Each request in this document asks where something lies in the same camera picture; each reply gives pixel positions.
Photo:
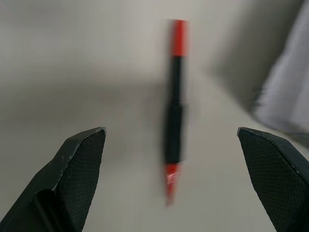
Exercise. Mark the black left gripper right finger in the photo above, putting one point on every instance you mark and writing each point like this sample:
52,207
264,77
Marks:
277,178

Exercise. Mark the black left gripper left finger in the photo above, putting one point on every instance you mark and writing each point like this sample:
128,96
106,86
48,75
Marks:
60,183

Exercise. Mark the red and black marker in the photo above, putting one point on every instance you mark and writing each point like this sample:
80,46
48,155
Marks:
175,113

